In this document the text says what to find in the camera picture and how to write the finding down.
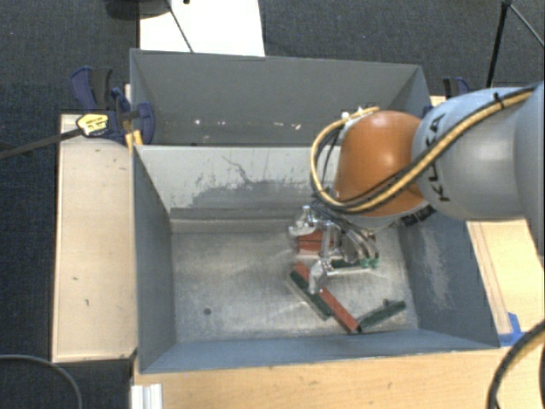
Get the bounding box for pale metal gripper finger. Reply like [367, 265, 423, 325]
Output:
[307, 258, 334, 296]
[288, 204, 319, 240]

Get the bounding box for red-brown flat block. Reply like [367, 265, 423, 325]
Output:
[295, 228, 325, 258]
[292, 262, 362, 335]

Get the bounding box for dark green flat block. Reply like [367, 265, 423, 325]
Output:
[288, 270, 334, 320]
[356, 298, 407, 331]

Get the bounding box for grey metal bin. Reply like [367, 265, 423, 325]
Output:
[129, 48, 502, 375]

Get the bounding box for pale wood board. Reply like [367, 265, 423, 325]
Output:
[50, 112, 140, 364]

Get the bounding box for black cylinder on white bracket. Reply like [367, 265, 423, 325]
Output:
[400, 204, 438, 228]

